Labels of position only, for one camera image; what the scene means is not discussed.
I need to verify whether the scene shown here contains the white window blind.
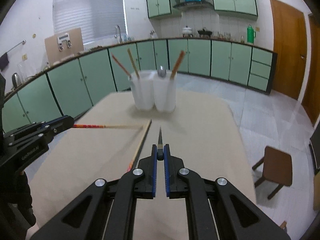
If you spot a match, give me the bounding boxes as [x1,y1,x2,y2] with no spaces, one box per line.
[52,0,125,44]

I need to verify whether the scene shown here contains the electric kettle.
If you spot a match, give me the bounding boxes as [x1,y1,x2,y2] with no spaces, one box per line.
[11,72,22,88]

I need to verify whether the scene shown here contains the black wok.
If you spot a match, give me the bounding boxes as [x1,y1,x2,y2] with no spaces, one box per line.
[197,27,213,38]

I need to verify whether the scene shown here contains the black cabinet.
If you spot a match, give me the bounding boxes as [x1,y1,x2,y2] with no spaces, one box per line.
[309,124,320,173]

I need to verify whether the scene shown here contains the white bracket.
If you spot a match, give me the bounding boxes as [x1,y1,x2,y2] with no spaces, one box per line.
[57,33,72,51]

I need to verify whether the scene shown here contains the metal towel bar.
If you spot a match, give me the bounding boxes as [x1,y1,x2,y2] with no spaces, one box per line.
[5,39,27,54]

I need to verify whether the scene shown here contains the cardboard box with device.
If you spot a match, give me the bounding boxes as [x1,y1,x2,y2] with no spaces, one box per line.
[44,27,84,65]

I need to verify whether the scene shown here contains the dark cloth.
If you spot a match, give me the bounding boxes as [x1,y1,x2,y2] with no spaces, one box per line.
[0,52,10,71]

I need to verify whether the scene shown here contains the wooden door with handle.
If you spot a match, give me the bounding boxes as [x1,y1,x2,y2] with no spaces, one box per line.
[269,0,308,100]

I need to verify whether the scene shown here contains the white plastic utensil holder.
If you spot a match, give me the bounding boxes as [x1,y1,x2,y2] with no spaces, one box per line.
[127,70,177,113]

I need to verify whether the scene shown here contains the green base cabinets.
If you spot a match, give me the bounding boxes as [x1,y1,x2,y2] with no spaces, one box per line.
[0,37,278,137]

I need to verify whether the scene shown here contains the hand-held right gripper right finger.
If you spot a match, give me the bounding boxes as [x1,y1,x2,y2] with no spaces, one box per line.
[163,144,292,240]

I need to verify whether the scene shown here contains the green thermos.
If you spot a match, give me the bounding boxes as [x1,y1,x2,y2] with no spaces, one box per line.
[247,25,257,44]

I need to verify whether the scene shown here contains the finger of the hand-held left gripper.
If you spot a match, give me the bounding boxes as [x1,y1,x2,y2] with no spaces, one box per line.
[41,115,75,128]
[46,123,75,143]

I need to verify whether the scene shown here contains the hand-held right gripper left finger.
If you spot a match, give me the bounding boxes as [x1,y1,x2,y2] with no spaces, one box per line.
[30,144,158,240]

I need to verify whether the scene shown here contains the clear plastic pitcher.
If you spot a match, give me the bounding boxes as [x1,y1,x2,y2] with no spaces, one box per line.
[17,62,27,83]

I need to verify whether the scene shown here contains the brown wooden stool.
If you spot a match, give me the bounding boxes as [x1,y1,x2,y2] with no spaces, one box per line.
[252,146,293,200]

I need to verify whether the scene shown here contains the yellow wooden furniture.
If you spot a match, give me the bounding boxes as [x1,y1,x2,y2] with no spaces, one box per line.
[312,172,320,212]

